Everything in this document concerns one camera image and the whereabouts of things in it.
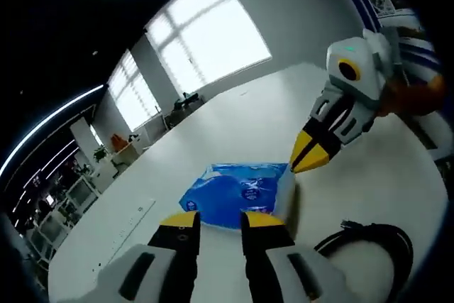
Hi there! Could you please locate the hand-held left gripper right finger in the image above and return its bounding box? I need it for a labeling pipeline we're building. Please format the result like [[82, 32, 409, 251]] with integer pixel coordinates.
[[240, 210, 355, 303]]

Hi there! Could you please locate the wall poster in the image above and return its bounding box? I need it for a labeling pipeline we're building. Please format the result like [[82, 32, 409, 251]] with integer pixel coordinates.
[[367, 0, 395, 17]]

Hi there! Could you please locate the curved ceiling light strip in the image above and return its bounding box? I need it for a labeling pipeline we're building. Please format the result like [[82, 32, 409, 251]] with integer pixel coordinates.
[[0, 84, 107, 175]]

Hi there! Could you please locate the person's white shirt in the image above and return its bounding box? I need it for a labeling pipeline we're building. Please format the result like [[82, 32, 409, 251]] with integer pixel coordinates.
[[381, 15, 443, 86]]

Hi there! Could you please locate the blue tissue pack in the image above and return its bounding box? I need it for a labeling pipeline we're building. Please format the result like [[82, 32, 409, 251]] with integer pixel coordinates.
[[178, 162, 301, 235]]

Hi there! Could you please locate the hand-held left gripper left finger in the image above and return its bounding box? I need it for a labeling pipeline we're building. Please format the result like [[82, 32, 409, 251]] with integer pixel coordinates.
[[83, 210, 201, 303]]

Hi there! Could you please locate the black cable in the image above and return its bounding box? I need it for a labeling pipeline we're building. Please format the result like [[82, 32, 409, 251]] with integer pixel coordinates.
[[314, 220, 415, 303]]

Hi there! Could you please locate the dark green device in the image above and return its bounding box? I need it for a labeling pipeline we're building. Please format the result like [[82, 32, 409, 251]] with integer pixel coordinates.
[[172, 92, 204, 109]]

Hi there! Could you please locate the bright window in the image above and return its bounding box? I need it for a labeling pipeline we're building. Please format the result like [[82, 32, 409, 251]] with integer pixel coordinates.
[[106, 48, 163, 133], [143, 0, 273, 87]]

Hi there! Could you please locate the orange bag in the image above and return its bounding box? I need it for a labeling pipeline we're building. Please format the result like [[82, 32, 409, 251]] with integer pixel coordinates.
[[111, 133, 128, 150]]

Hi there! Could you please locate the potted plant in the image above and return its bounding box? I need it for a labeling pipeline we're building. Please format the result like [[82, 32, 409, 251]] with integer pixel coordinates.
[[92, 144, 108, 162]]

